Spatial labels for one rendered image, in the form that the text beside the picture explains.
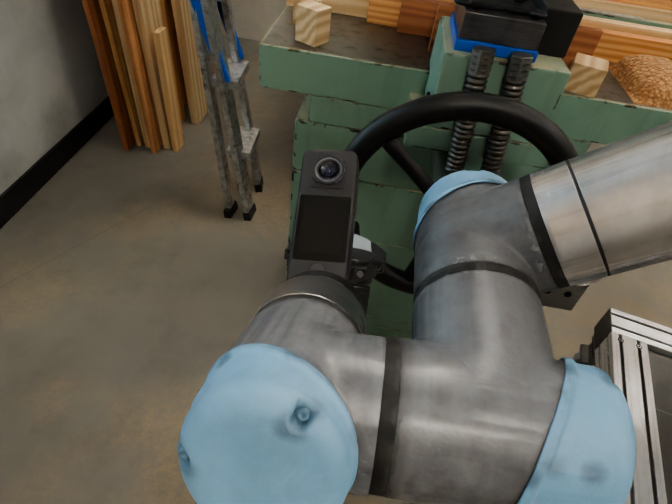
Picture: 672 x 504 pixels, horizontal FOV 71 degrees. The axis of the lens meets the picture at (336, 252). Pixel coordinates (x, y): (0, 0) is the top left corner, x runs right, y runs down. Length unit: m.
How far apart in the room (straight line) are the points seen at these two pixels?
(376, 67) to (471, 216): 0.40
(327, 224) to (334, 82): 0.36
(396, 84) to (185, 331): 0.99
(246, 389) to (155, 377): 1.18
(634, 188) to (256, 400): 0.22
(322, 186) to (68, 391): 1.13
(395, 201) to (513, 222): 0.50
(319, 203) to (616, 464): 0.25
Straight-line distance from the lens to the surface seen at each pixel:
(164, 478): 1.24
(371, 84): 0.68
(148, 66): 2.03
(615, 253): 0.30
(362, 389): 0.21
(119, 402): 1.35
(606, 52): 0.88
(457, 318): 0.25
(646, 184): 0.29
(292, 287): 0.30
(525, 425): 0.22
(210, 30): 1.47
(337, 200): 0.36
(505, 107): 0.50
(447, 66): 0.57
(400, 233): 0.82
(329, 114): 0.71
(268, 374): 0.20
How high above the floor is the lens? 1.14
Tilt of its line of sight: 43 degrees down
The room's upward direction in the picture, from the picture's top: 9 degrees clockwise
